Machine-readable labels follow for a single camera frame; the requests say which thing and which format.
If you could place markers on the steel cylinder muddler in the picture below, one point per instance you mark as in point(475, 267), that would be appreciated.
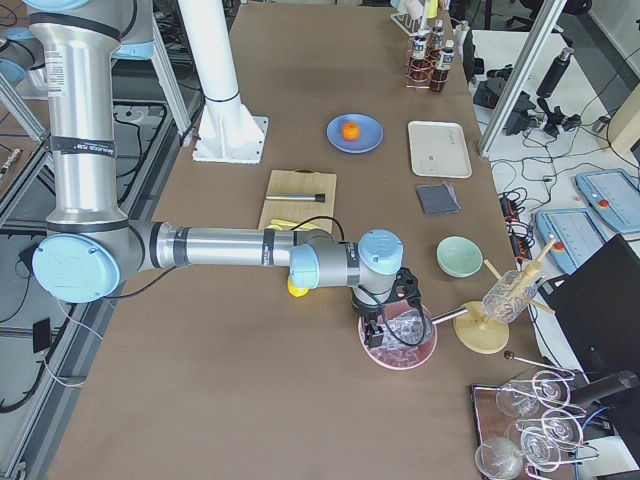
point(318, 197)

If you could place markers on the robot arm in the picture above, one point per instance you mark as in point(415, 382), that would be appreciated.
point(92, 246)

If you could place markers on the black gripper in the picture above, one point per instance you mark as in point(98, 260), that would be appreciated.
point(368, 311)

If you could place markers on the wine glass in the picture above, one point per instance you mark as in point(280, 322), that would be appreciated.
point(516, 399)
point(539, 450)
point(499, 458)

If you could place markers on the yellow lemon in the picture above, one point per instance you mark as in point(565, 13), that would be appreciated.
point(295, 291)

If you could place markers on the dark drink bottle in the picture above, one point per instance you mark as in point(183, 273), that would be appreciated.
point(437, 35)
point(418, 65)
point(442, 66)

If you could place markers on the cream serving tray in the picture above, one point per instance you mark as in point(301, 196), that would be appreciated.
point(438, 149)

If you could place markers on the blue plate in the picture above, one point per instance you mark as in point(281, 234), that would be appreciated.
point(370, 136)

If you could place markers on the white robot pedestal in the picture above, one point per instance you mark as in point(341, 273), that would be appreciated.
point(228, 132)

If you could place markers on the metal ice scoop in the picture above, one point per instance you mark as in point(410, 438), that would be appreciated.
point(415, 327)

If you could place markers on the blue teach pendant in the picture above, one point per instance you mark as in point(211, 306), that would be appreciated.
point(614, 197)
point(577, 236)

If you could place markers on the wooden cup stand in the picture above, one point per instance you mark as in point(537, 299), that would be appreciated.
point(486, 336)

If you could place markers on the copper wire bottle rack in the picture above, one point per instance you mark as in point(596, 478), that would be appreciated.
point(431, 59)

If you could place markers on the clear ice cubes pile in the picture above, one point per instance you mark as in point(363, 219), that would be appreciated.
point(393, 354)

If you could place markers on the pink bowl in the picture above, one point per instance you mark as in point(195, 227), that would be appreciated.
point(398, 308)

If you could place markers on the grey folded cloth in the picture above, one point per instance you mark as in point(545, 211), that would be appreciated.
point(438, 199)

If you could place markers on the clear glass cup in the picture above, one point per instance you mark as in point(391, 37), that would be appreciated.
point(508, 297)

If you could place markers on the wooden cutting board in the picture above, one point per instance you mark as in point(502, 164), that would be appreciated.
point(303, 183)

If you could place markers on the mint green bowl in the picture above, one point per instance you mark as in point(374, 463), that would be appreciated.
point(459, 257)

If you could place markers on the yellow plastic knife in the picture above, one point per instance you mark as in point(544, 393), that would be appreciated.
point(286, 225)

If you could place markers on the orange mandarin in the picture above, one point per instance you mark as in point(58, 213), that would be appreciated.
point(350, 131)

